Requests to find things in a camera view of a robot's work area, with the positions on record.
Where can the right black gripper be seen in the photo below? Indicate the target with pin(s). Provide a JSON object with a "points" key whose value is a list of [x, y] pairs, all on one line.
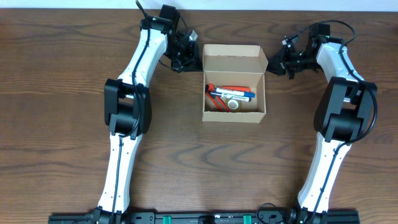
{"points": [[274, 64]]}

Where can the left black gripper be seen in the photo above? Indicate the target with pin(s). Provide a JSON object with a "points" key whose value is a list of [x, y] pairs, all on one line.
{"points": [[193, 64]]}

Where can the cardboard box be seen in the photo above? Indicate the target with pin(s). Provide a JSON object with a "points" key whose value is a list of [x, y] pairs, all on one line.
{"points": [[235, 65]]}

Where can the red utility knife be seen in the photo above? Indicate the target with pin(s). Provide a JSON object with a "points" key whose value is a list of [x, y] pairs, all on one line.
{"points": [[216, 100]]}

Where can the black whiteboard marker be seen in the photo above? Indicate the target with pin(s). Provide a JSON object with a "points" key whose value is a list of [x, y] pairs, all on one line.
{"points": [[231, 97]]}

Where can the blue whiteboard marker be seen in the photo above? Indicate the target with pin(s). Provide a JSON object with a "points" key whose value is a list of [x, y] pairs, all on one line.
{"points": [[239, 93]]}

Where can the yellow tape roll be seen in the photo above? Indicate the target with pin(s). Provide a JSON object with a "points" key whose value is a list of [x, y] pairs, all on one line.
{"points": [[234, 105]]}

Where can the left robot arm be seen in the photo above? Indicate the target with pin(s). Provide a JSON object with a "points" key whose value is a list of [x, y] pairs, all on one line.
{"points": [[127, 104]]}

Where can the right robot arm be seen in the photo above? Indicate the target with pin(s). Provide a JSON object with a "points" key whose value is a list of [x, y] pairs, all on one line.
{"points": [[346, 114]]}

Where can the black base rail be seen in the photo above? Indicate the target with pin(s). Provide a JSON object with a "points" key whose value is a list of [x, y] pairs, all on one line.
{"points": [[267, 215]]}

